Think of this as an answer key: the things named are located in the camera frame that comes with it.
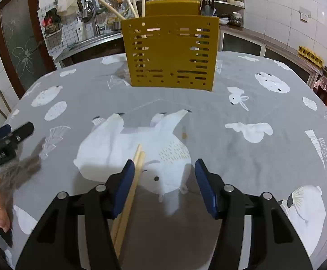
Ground glass jar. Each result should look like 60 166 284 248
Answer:
229 13 243 27

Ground black kitchen utensil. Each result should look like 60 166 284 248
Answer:
201 0 216 16

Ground brown-framed glass door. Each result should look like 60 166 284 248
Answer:
0 0 57 99

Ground steel pot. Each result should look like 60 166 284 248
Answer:
107 18 124 31

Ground steel faucet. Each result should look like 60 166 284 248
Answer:
83 1 105 36

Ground metal corner shelf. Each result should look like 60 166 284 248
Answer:
186 0 245 27

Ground red and black bag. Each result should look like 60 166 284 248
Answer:
44 7 61 30

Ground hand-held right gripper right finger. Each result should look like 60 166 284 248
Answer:
194 158 313 270

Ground yellow egg tray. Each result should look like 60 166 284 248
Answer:
297 45 324 67

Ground yellow perforated utensil holder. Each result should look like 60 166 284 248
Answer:
121 0 220 92

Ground grey printed tablecloth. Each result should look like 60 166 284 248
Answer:
0 51 327 270

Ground kitchen counter cabinet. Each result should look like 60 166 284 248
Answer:
218 22 323 86

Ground white wall socket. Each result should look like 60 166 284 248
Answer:
299 6 312 23

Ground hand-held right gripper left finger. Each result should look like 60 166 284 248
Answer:
15 159 136 270

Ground stainless steel sink counter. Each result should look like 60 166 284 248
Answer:
52 31 125 62

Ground person's left hand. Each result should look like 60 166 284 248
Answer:
0 173 13 232

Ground wooden stick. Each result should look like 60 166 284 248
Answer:
0 90 12 120

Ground white hanging bag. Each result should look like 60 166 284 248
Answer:
57 0 78 16

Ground white soap bottle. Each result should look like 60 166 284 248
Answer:
76 20 87 42

